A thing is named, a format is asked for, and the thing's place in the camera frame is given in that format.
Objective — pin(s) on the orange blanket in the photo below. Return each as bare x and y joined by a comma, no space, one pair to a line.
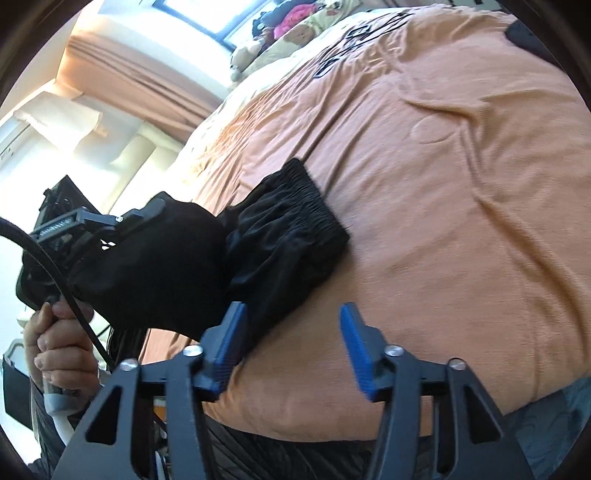
438,207

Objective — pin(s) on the black plush toy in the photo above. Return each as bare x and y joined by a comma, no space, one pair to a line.
265,18

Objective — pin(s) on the beige plush bear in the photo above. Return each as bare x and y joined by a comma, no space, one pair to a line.
242,57

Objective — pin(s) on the person's left hand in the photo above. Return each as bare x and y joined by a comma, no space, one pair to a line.
60,355

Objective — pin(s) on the black garment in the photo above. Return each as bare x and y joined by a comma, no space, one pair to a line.
531,39

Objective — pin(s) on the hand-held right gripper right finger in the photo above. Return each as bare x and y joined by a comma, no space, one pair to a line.
358,350

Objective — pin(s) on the black framed window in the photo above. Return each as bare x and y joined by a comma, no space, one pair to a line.
198,14

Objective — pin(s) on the black pants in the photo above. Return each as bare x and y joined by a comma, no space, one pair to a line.
184,267

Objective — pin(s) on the wide pink curtain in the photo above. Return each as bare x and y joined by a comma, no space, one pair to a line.
138,87

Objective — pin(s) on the hanging white cloth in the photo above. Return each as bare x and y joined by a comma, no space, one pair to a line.
60,120

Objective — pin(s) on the pink cloth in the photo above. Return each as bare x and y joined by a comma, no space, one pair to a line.
288,21

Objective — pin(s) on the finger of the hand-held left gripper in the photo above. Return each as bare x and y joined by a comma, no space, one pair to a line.
143,210

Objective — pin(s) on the bear print cushion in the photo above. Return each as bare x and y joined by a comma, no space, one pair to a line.
300,30

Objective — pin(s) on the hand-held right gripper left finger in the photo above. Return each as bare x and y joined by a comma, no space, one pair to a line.
231,332

